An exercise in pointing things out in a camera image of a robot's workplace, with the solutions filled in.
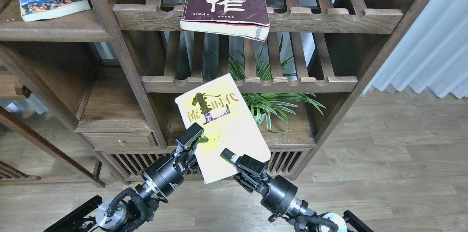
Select maroon book white characters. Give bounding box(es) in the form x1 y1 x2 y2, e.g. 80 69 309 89
180 0 270 42

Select dark wooden chair frame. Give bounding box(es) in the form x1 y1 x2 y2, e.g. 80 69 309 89
0 107 106 188

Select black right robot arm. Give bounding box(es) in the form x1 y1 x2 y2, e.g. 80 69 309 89
220 148 372 232

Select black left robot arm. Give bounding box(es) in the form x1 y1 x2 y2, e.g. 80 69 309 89
46 123 207 232

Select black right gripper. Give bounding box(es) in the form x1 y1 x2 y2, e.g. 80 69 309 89
220 148 315 221

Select yellow green cover book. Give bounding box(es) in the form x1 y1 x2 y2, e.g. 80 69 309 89
174 74 271 184

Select dark wooden bookshelf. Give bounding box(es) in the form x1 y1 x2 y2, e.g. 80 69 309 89
1 0 430 182

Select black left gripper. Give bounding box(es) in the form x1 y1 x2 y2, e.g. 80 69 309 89
139 123 208 201

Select white pleated curtain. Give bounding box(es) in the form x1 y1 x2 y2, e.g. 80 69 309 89
364 0 468 99

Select green spider plant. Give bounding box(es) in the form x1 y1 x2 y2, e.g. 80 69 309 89
229 53 326 139

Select white plant pot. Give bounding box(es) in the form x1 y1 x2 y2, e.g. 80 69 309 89
254 113 266 126

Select brass drawer knob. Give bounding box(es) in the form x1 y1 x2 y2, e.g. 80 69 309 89
117 138 126 147

